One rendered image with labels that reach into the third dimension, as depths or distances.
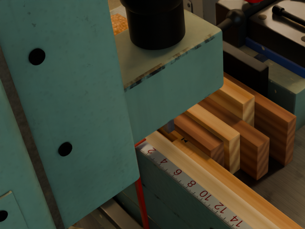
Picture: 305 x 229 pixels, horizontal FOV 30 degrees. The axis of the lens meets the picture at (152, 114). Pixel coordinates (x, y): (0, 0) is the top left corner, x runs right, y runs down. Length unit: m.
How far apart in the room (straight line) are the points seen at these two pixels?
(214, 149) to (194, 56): 0.11
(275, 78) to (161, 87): 0.18
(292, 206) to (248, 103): 0.11
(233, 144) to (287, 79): 0.10
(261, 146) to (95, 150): 0.21
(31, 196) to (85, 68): 0.09
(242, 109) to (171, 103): 0.10
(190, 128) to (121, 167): 0.15
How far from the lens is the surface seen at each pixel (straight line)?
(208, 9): 1.25
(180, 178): 0.55
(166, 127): 0.60
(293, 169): 0.63
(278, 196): 0.61
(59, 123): 0.40
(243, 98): 0.60
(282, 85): 0.64
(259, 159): 0.60
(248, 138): 0.59
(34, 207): 0.37
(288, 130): 0.59
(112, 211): 0.71
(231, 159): 0.60
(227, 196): 0.54
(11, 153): 0.34
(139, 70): 0.49
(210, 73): 0.55
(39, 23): 0.35
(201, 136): 0.59
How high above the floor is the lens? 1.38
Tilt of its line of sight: 43 degrees down
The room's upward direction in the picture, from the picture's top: 8 degrees counter-clockwise
